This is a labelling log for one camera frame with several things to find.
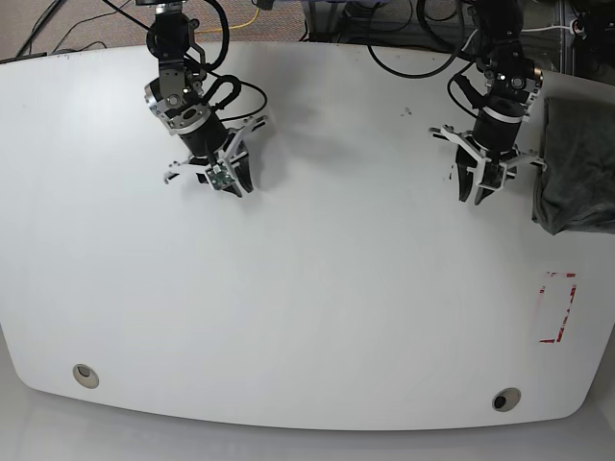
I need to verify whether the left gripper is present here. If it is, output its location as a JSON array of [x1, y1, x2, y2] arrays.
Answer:
[[455, 109, 522, 206]]

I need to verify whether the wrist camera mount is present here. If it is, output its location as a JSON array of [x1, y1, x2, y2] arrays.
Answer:
[[429, 125, 547, 192], [163, 115, 268, 197]]

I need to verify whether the white cable on floor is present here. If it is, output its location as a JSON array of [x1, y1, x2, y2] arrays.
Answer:
[[460, 21, 573, 54]]

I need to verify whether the table cable grommet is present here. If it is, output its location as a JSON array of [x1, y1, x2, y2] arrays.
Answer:
[[492, 387, 522, 413], [72, 364, 100, 389]]

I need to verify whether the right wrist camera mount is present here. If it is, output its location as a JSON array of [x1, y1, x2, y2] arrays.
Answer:
[[163, 115, 268, 197]]

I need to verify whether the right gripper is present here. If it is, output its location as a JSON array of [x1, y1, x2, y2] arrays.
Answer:
[[179, 114, 254, 198]]

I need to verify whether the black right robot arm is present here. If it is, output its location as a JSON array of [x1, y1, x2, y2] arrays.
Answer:
[[137, 1, 267, 198]]

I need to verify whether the red tape rectangle marking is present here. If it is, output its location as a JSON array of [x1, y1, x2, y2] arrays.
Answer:
[[534, 272, 578, 344]]

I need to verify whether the grey t-shirt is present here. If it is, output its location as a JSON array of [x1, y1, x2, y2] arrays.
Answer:
[[532, 97, 614, 235]]

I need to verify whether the right table cable grommet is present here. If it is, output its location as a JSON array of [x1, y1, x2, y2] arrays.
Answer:
[[492, 387, 522, 413]]

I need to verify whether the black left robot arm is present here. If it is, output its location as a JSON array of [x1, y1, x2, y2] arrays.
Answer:
[[454, 1, 543, 205]]

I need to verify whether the left table cable grommet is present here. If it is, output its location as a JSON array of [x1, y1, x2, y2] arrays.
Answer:
[[72, 364, 100, 389]]

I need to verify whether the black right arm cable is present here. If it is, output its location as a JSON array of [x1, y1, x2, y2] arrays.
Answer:
[[191, 0, 268, 121]]

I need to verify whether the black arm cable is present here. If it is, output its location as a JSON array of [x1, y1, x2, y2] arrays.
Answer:
[[367, 0, 486, 116], [191, 0, 268, 121]]

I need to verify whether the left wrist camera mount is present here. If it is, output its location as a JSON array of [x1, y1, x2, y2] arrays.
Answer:
[[429, 125, 547, 192]]

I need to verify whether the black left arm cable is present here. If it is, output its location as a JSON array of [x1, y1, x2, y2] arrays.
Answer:
[[367, 0, 486, 116]]

